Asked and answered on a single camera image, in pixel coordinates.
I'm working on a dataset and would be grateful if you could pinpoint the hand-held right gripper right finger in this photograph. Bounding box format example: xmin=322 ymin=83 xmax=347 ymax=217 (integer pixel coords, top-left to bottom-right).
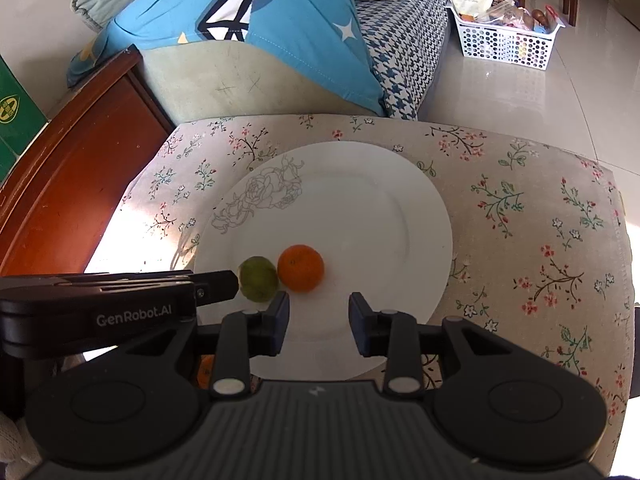
xmin=348 ymin=291 xmax=540 ymax=396

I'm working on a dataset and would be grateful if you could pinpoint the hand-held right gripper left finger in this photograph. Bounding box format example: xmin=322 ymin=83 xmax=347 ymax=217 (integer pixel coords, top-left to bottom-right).
xmin=119 ymin=291 xmax=291 ymax=399

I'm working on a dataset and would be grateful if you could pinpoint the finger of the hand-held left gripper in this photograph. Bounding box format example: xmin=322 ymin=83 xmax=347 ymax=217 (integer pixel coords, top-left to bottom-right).
xmin=192 ymin=269 xmax=240 ymax=307

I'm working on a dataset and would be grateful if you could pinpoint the green oval fruit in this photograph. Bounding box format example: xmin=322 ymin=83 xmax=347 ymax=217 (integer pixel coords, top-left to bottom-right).
xmin=238 ymin=256 xmax=280 ymax=303

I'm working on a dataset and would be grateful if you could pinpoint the orange mandarin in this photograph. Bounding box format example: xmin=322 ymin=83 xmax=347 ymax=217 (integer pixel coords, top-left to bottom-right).
xmin=197 ymin=355 xmax=217 ymax=390
xmin=277 ymin=244 xmax=325 ymax=294

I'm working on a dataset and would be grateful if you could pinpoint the white plate with rose drawing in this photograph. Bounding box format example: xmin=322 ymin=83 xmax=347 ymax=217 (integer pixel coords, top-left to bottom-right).
xmin=192 ymin=141 xmax=455 ymax=380

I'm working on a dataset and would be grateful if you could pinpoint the person's left hand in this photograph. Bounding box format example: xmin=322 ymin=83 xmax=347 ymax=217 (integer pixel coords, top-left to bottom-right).
xmin=0 ymin=411 xmax=44 ymax=469

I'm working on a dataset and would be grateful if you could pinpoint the brown wooden cabinet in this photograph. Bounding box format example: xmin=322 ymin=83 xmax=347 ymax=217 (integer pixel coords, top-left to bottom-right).
xmin=0 ymin=44 xmax=177 ymax=281

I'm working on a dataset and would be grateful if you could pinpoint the floral beige cloth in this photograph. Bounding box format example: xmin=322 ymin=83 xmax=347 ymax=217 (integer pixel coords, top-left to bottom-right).
xmin=84 ymin=112 xmax=632 ymax=480

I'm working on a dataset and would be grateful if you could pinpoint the grey-green sofa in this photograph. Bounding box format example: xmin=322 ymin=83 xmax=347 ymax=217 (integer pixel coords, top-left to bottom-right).
xmin=139 ymin=39 xmax=386 ymax=130

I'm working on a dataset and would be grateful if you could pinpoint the green cardboard box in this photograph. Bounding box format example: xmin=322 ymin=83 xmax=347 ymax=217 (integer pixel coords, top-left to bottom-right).
xmin=0 ymin=54 xmax=52 ymax=182

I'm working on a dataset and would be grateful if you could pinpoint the blue printed quilt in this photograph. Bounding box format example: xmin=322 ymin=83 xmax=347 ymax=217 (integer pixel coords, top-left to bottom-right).
xmin=66 ymin=0 xmax=387 ymax=117

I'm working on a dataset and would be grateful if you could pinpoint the houndstooth sofa cover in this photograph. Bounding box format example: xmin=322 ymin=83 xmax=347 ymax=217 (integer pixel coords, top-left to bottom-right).
xmin=350 ymin=0 xmax=463 ymax=122

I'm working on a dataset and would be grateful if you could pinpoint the white perforated plastic basket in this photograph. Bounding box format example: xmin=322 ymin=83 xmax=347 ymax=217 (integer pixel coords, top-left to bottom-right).
xmin=445 ymin=4 xmax=567 ymax=72

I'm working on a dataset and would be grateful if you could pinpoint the white snack bag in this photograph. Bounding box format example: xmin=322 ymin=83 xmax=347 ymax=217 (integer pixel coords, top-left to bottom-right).
xmin=442 ymin=0 xmax=497 ymax=24

